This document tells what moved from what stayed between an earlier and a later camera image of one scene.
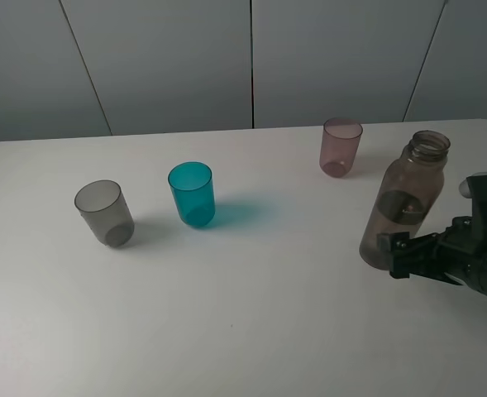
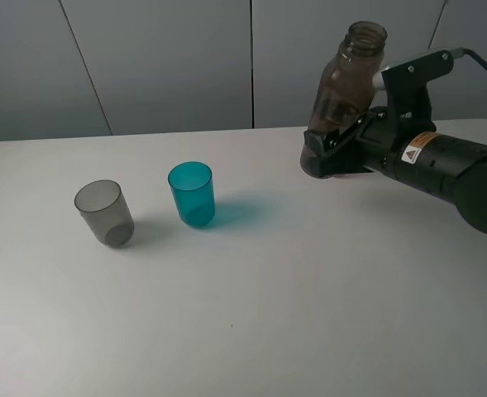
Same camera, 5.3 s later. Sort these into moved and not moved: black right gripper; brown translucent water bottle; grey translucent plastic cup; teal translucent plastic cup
Moved: black right gripper; brown translucent water bottle
Not moved: grey translucent plastic cup; teal translucent plastic cup
